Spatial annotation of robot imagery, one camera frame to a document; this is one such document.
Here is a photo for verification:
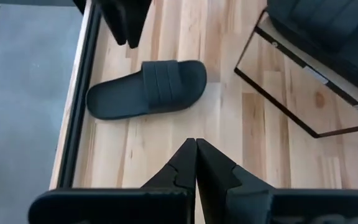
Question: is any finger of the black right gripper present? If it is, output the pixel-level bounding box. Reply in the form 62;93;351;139
99;0;129;46
126;0;154;49

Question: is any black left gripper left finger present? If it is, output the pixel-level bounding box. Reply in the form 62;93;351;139
27;138;197;224

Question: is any black table frame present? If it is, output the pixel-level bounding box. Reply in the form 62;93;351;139
56;0;103;189

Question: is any black striped slide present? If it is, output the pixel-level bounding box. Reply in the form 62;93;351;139
85;59;208;121
265;0;358;100

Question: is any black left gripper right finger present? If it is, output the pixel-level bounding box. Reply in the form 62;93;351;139
196;138;358;224

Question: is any wooden shelf black metal frame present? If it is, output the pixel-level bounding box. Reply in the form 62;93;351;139
233;0;358;139

